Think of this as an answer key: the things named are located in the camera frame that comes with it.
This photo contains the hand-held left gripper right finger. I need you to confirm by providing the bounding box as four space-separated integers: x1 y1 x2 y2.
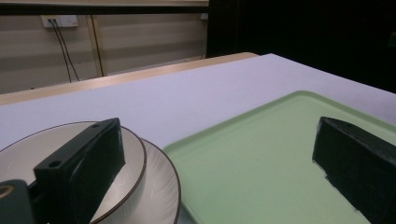
312 116 396 224

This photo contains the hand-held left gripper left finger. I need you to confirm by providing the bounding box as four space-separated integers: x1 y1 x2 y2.
33 117 126 224

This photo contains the white plate with brown rim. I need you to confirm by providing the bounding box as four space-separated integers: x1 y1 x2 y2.
0 120 148 224
96 137 182 224

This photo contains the light green tray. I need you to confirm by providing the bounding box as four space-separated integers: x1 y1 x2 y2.
163 90 396 224

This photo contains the white table mat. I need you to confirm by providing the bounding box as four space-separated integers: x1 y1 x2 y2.
0 52 396 224

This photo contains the black cable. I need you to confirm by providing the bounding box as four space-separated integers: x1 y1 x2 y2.
52 19 80 82
48 19 73 84

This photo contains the white wall socket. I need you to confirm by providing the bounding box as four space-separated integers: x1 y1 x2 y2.
40 14 79 29

